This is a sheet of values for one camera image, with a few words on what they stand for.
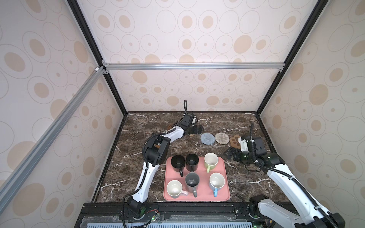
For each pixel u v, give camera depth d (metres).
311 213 0.40
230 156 0.70
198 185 0.83
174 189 0.80
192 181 0.81
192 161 0.88
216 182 0.81
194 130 0.95
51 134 0.55
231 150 0.70
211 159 0.88
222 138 1.03
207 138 1.03
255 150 0.58
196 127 0.95
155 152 0.61
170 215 0.73
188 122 0.85
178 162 0.87
